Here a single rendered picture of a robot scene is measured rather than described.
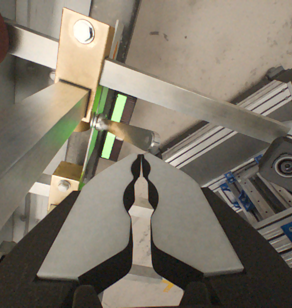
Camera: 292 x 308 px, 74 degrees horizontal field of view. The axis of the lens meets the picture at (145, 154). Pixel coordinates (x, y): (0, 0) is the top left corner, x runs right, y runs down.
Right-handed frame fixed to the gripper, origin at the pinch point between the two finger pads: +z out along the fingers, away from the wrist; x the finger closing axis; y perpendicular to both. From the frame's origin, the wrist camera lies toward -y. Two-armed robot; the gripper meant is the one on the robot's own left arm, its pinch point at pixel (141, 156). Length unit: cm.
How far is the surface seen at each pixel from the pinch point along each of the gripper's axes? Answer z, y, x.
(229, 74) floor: 101, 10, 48
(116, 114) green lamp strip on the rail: 30.7, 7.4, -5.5
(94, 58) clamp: 13.8, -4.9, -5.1
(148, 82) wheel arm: 14.8, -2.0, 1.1
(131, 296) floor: 102, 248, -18
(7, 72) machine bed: 36.2, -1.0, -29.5
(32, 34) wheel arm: 14.7, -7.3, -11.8
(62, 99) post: 7.8, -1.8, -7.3
